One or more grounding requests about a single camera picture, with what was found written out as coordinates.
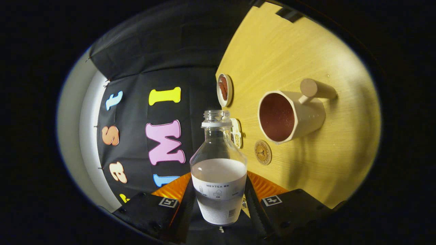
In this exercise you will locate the small divided seed dish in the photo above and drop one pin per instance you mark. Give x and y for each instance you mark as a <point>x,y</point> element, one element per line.
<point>237,132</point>

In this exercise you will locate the black backdrop cloth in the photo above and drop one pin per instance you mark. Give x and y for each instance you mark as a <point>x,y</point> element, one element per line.
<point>136,112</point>

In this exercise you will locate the round white plate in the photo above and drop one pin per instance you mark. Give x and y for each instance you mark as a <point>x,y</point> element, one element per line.
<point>230,90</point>

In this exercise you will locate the black table clamp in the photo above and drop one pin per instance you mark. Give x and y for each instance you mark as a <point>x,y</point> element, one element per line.
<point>289,14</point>
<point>259,3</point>

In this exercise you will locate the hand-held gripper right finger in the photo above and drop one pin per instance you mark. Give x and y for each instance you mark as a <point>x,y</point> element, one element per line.
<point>253,211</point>

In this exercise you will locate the round cork coaster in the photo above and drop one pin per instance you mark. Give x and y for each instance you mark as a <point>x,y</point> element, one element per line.
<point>263,152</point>

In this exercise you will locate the wooden table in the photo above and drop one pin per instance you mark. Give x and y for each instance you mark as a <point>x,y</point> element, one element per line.
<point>323,163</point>

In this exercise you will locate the red meat piece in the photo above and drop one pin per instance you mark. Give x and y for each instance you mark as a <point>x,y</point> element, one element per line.
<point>223,93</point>
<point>224,82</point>

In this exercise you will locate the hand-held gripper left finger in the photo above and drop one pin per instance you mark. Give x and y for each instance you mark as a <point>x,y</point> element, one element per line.
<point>184,217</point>

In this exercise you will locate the clear juice bottle white label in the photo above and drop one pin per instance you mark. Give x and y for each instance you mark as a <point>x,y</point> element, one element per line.
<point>218,177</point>

